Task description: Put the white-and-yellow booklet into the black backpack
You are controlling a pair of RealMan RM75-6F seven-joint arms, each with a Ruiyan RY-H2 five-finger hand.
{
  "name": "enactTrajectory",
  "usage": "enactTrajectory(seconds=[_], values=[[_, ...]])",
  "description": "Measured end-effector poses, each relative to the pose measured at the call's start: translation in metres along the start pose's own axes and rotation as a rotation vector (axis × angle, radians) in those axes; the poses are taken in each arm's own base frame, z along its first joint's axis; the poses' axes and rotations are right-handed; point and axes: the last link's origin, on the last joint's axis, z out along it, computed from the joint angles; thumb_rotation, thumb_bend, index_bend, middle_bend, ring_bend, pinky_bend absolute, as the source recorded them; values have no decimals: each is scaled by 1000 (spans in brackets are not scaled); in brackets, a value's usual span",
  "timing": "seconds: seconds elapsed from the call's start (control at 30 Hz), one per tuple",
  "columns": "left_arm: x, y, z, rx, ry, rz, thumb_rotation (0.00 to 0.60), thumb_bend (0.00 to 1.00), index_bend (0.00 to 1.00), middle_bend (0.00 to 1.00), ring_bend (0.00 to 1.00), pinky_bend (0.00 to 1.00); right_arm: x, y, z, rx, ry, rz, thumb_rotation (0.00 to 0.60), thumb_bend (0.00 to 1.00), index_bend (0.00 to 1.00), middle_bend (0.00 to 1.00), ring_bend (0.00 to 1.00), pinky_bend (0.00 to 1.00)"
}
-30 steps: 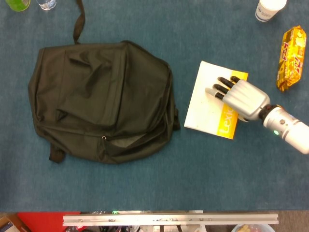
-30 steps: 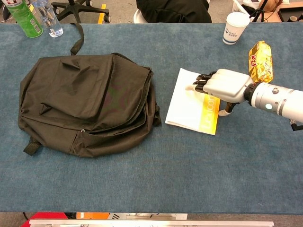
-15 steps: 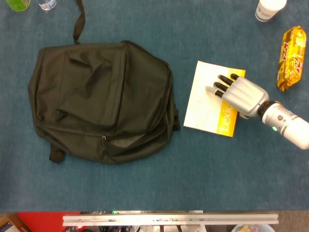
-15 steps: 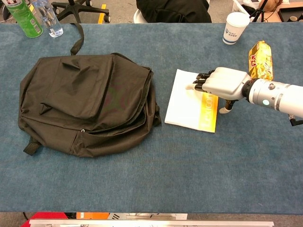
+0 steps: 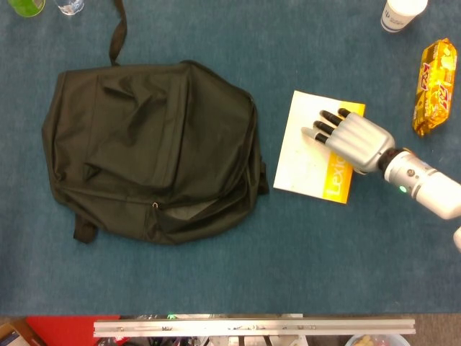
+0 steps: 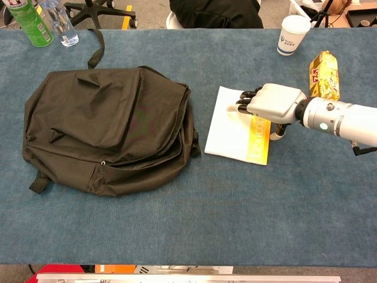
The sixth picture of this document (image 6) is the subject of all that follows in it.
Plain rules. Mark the white and yellow booklet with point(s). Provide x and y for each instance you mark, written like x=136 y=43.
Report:
x=226 y=132

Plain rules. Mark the yellow snack packet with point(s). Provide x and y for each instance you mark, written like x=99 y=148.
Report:
x=324 y=76

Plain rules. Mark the blue felt table cloth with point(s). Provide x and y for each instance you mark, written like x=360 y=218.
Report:
x=206 y=221

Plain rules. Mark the red box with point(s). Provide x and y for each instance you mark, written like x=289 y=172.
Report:
x=59 y=269

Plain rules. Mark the aluminium profile rail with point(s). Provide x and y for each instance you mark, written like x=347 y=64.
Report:
x=188 y=278

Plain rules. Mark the black jacket on chair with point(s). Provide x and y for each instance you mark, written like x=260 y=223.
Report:
x=215 y=13

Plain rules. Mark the black camera tripod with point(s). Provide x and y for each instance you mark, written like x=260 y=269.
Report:
x=321 y=13

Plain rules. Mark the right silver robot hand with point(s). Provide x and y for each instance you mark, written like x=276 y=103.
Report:
x=274 y=101

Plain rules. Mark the orange box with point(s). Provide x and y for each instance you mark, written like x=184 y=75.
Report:
x=115 y=269

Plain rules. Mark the white paper cup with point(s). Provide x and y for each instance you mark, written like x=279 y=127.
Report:
x=293 y=35

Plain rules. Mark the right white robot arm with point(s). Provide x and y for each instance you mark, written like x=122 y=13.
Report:
x=338 y=118

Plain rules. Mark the black office chair base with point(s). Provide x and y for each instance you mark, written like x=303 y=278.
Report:
x=97 y=10

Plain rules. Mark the black fabric backpack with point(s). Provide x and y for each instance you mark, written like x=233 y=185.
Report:
x=103 y=118

